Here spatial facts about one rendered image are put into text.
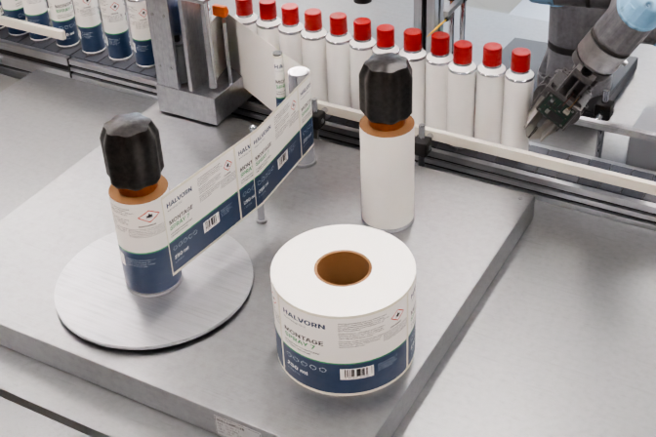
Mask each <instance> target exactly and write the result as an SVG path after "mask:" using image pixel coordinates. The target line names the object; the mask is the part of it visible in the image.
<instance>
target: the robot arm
mask: <svg viewBox="0 0 656 437"><path fill-rule="evenodd" d="M529 1H530V2H533V3H538V4H544V5H550V15H549V33H548V48H547V50H546V52H545V54H544V57H543V59H542V62H541V64H540V67H539V69H538V73H537V85H538V87H537V88H536V90H535V91H534V94H533V100H532V104H531V105H530V106H531V108H530V109H529V112H528V116H527V120H526V125H525V126H524V129H525V132H526V136H527V137H528V138H529V139H540V141H543V140H544V139H545V138H546V137H547V136H548V135H551V134H553V133H555V132H557V131H558V130H559V129H563V130H562V131H564V130H565V129H566V128H567V127H568V126H569V125H572V124H574V123H576V122H577V121H578V120H579V118H580V117H581V115H582V114H583V112H584V111H585V110H587V108H588V106H587V102H588V101H589V100H591V98H595V97H598V96H601V95H602V92H603V90H604V89H608V90H610V89H611V87H612V74H613V73H614V72H615V71H616V70H617V69H618V68H619V67H620V65H621V64H622V65H623V66H626V65H627V64H628V62H627V61H626V59H627V58H628V57H629V56H630V55H631V53H632V52H633V51H634V50H635V49H636V48H637V47H638V45H639V44H647V45H652V46H656V0H529ZM543 115H544V116H545V117H546V118H548V119H549V120H546V121H545V122H544V124H543V125H542V126H541V127H537V123H539V122H540V120H541V119H542V118H543ZM536 128H537V129H536ZM535 129H536V130H535ZM534 130H535V131H534Z"/></svg>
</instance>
